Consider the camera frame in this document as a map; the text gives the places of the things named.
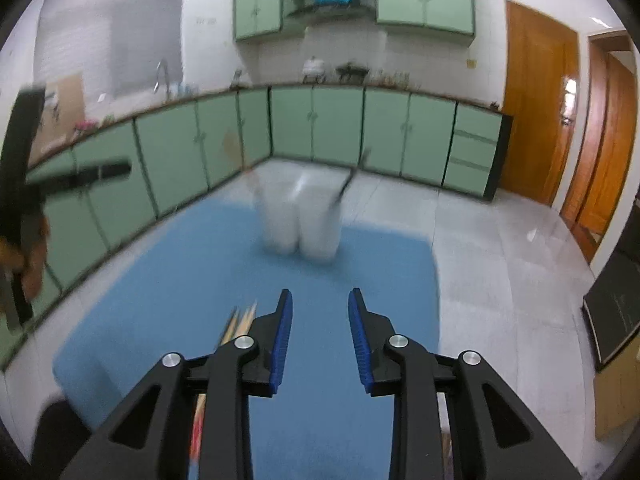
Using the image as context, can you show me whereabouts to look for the closed wooden door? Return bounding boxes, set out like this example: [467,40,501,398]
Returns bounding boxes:
[500,0,581,206]

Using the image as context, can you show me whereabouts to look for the black glass front appliance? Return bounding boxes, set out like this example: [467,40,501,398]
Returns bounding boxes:
[582,247,640,371]

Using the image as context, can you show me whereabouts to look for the green base cabinets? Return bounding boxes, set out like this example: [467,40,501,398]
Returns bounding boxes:
[0,82,513,371]

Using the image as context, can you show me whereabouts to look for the person's left hand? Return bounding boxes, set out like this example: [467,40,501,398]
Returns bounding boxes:
[0,217,52,303]

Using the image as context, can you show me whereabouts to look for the cardboard box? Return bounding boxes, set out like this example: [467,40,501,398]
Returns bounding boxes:
[592,340,640,441]

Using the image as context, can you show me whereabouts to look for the white plastic utensil holder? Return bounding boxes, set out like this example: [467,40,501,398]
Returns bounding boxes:
[252,167,343,261]

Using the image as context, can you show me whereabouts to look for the blue tablecloth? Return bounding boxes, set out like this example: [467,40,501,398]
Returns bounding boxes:
[52,197,441,480]

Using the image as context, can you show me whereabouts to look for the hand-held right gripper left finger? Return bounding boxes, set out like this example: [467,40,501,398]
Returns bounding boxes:
[60,288,294,480]

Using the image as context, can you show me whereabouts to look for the wooden spoon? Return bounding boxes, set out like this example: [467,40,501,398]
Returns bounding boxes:
[222,132,261,196]

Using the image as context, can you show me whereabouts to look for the grey window blind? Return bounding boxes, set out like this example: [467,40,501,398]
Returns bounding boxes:
[35,0,188,101]

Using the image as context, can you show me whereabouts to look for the green wall cabinets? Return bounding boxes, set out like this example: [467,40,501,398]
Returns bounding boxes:
[234,0,476,43]

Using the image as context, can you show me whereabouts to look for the white cooking pot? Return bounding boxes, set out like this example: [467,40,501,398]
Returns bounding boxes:
[302,56,326,83]

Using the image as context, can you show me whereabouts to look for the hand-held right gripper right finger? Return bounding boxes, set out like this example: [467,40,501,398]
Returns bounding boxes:
[348,287,583,480]

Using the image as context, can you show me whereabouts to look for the open wooden door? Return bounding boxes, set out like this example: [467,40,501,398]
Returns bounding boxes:
[560,30,640,263]

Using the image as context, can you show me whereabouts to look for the black plastic spoon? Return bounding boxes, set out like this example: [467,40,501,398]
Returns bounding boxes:
[330,147,372,208]

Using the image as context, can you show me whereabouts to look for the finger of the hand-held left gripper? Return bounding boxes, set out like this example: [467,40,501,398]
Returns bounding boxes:
[42,160,132,196]

